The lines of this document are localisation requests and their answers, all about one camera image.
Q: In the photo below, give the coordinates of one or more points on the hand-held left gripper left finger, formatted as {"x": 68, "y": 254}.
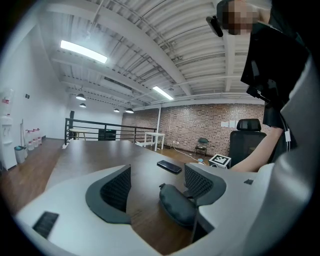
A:
{"x": 112, "y": 195}

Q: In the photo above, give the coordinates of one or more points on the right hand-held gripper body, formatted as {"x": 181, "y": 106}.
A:
{"x": 220, "y": 161}

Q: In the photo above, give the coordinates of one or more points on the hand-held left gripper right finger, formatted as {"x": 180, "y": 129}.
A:
{"x": 207, "y": 185}

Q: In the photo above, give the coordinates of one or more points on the dark grey pouch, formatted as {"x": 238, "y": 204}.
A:
{"x": 177, "y": 205}

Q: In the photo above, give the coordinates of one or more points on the person's right forearm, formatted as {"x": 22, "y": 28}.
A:
{"x": 257, "y": 152}

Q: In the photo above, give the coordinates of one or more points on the white and blue power strip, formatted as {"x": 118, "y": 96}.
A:
{"x": 200, "y": 160}

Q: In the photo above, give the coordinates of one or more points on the green chair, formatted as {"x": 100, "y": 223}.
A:
{"x": 203, "y": 141}

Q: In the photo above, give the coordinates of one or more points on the black office chair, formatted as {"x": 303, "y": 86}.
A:
{"x": 246, "y": 142}

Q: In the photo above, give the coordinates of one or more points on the white paper sheet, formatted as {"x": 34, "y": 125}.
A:
{"x": 224, "y": 125}
{"x": 231, "y": 123}

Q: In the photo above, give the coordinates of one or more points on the black phone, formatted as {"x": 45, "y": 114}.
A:
{"x": 169, "y": 167}

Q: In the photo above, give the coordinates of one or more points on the black cabinet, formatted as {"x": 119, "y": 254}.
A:
{"x": 107, "y": 135}

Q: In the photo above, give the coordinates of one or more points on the small white table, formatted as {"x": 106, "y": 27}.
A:
{"x": 155, "y": 135}

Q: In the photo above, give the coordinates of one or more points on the small round wooden table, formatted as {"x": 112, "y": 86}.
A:
{"x": 79, "y": 130}

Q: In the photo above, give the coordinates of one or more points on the black metal railing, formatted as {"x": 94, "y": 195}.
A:
{"x": 100, "y": 123}

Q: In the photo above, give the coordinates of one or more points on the long ceiling light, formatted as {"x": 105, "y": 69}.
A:
{"x": 83, "y": 51}
{"x": 163, "y": 93}

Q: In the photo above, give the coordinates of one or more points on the clear bottle with red cap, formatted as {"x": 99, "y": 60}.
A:
{"x": 39, "y": 137}
{"x": 30, "y": 142}
{"x": 35, "y": 140}

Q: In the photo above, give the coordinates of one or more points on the grey trash bin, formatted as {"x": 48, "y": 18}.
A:
{"x": 20, "y": 155}

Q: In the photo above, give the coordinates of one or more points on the thin mop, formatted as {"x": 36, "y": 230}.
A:
{"x": 22, "y": 132}

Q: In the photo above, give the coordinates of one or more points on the person in dark apron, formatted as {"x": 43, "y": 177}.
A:
{"x": 275, "y": 62}

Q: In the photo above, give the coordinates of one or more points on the white water dispenser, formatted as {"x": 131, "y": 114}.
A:
{"x": 7, "y": 140}

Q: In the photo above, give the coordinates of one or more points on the clear water jug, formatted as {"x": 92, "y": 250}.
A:
{"x": 7, "y": 102}

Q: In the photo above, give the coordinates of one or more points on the person's head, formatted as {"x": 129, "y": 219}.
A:
{"x": 240, "y": 20}

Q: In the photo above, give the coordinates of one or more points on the black wall switch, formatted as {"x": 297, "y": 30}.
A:
{"x": 27, "y": 96}

